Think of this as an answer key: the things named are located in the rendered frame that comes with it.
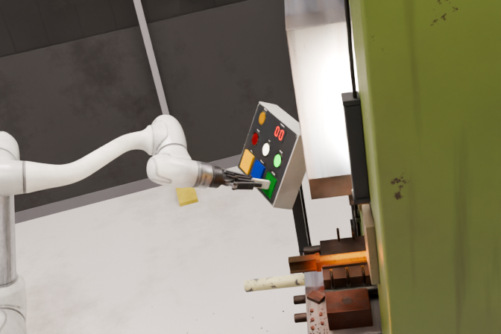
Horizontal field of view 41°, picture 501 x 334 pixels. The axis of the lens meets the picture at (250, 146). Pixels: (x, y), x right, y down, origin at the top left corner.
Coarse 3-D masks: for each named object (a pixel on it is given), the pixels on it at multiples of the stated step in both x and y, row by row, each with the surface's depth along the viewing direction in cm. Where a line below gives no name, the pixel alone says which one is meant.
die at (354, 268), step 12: (324, 240) 207; (336, 240) 206; (348, 240) 205; (360, 240) 204; (324, 252) 201; (336, 252) 200; (348, 252) 197; (336, 264) 193; (348, 264) 193; (360, 264) 192; (324, 276) 191; (336, 276) 190; (360, 276) 188; (324, 288) 191
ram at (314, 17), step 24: (288, 0) 167; (312, 0) 164; (336, 0) 161; (288, 24) 151; (312, 24) 149; (336, 24) 147; (288, 48) 151; (312, 48) 150; (336, 48) 150; (312, 72) 153; (336, 72) 153; (312, 96) 156; (336, 96) 156; (312, 120) 159; (336, 120) 159; (312, 144) 162; (336, 144) 162; (312, 168) 166; (336, 168) 166
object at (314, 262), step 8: (296, 256) 196; (304, 256) 196; (312, 256) 195; (320, 256) 196; (328, 256) 196; (336, 256) 195; (344, 256) 194; (352, 256) 194; (360, 256) 193; (296, 264) 196; (304, 264) 196; (312, 264) 196; (320, 264) 193; (296, 272) 197
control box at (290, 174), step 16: (256, 112) 252; (272, 112) 242; (256, 128) 250; (272, 128) 240; (288, 128) 230; (256, 144) 248; (272, 144) 238; (288, 144) 229; (240, 160) 258; (272, 160) 236; (288, 160) 227; (304, 160) 229; (288, 176) 229; (288, 192) 231; (288, 208) 234
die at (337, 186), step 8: (336, 176) 172; (344, 176) 172; (312, 184) 174; (320, 184) 174; (328, 184) 174; (336, 184) 174; (344, 184) 174; (312, 192) 175; (320, 192) 175; (328, 192) 175; (336, 192) 175; (344, 192) 175
